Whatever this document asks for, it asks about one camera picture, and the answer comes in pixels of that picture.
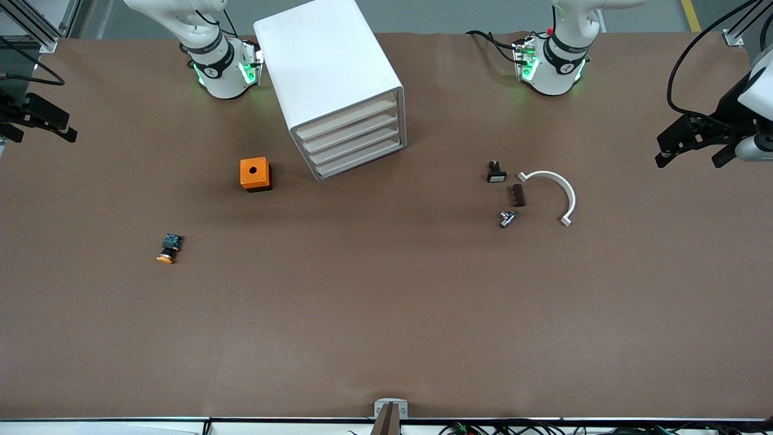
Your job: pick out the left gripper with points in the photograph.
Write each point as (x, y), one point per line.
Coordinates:
(726, 107)

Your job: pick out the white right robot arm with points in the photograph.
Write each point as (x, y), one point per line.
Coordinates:
(223, 78)

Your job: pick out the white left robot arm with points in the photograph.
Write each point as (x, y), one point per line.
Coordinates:
(558, 75)

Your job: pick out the yellow push button blue module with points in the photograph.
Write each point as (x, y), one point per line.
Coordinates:
(172, 243)

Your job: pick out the white semicircular pipe clamp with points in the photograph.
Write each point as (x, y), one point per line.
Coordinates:
(546, 174)

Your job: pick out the brown plastic block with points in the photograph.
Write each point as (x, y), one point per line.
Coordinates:
(518, 196)

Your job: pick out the chrome metal fitting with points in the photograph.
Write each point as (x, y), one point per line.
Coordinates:
(508, 219)

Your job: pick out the brown pole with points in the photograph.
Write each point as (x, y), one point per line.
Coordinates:
(388, 423)

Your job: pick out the aluminium frame post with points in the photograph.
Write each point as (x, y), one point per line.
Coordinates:
(734, 38)
(49, 45)

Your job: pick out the orange push-button enclosure box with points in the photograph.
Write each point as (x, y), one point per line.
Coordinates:
(253, 172)

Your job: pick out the black switch white cap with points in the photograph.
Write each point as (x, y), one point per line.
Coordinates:
(497, 175)

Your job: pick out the white table edge rail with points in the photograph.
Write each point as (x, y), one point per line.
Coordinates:
(272, 428)

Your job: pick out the grey metal bracket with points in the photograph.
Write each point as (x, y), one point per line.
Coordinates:
(378, 406)

